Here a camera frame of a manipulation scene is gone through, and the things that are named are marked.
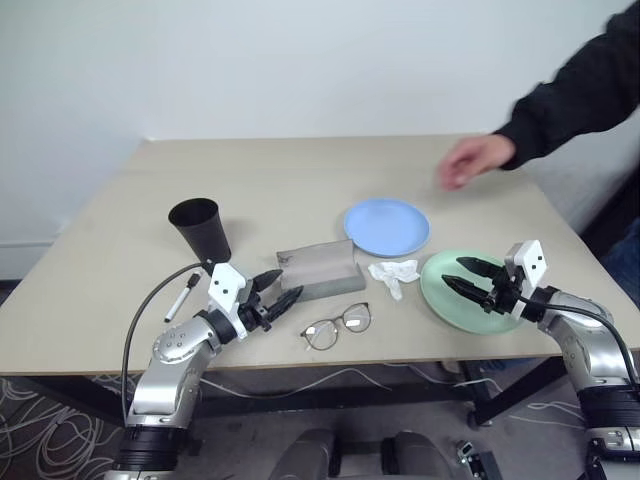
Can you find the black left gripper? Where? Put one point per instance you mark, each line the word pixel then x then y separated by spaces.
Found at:
pixel 252 314

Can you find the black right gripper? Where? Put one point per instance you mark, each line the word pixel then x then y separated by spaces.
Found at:
pixel 507 295

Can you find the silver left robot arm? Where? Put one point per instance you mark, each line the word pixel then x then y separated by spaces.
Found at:
pixel 170 345

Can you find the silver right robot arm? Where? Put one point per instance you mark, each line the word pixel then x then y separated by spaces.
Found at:
pixel 595 345

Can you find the person's black-sleeved forearm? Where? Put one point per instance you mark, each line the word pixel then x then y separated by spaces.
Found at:
pixel 575 100

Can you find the person's bare hand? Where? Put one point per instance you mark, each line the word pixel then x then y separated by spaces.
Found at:
pixel 475 155

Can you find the light green plate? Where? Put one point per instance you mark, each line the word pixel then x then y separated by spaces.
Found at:
pixel 445 305

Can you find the grey glasses case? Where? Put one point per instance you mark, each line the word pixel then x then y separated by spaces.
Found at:
pixel 320 270

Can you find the crumpled white tissue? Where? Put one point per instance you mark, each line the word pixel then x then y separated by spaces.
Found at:
pixel 395 272

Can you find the thin-framed round eyeglasses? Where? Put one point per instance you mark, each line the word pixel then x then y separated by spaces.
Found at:
pixel 353 324

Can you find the black plastic cup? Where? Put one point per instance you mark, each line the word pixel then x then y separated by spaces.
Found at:
pixel 205 235

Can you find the white marker pen black cap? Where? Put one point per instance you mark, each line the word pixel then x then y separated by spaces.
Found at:
pixel 181 299

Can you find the blue plate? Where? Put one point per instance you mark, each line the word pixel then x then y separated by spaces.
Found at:
pixel 385 225

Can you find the person's blue jeans leg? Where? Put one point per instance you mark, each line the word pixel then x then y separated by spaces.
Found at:
pixel 625 255

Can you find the dark grey rounded shape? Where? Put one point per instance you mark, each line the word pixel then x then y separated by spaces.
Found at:
pixel 305 455
pixel 415 457

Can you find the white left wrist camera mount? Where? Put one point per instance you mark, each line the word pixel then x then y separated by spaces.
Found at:
pixel 225 282

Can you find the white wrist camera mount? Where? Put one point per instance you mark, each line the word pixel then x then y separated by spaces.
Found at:
pixel 225 282
pixel 532 260

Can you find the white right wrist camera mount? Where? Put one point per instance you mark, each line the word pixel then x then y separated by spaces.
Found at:
pixel 532 260

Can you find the black metal table frame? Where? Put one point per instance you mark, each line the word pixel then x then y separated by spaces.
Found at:
pixel 350 396

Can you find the black metal bracket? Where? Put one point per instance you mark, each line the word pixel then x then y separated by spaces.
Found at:
pixel 477 462

